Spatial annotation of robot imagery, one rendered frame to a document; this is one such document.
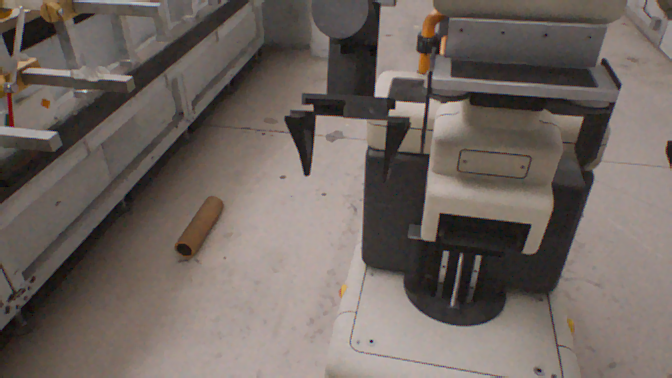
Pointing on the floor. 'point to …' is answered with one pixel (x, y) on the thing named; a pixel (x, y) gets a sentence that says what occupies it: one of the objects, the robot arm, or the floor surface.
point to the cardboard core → (187, 246)
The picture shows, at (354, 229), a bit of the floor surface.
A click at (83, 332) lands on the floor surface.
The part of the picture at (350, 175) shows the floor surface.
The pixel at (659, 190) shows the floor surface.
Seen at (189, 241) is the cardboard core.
